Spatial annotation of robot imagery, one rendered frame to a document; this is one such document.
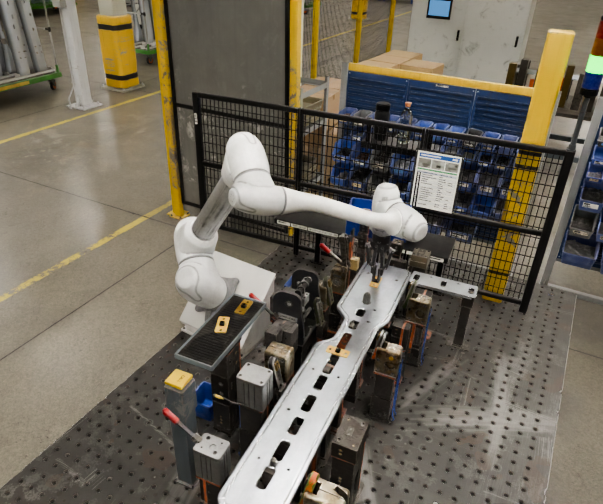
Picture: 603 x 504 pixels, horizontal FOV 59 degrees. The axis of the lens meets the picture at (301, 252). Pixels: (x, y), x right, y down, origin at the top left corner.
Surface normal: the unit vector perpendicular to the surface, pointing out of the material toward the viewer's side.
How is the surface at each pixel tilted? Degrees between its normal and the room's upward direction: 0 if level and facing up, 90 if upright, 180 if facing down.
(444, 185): 90
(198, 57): 91
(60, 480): 0
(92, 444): 0
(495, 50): 90
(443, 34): 90
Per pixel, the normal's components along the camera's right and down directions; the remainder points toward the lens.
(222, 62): -0.50, 0.44
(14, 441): 0.03, -0.86
